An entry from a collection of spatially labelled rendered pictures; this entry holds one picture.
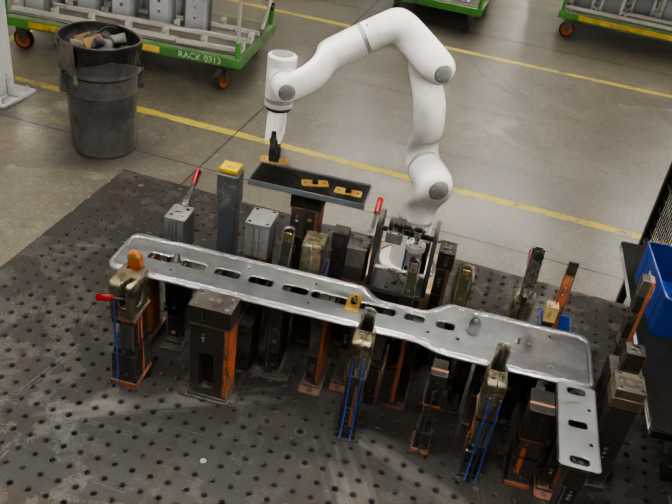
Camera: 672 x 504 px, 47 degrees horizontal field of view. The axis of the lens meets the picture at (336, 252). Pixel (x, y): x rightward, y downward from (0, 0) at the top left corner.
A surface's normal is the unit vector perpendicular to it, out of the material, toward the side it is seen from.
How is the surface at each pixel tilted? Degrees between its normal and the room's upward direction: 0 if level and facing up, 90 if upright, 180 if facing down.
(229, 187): 90
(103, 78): 91
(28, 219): 0
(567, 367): 0
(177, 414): 0
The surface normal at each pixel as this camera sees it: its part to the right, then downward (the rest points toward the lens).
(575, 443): 0.12, -0.83
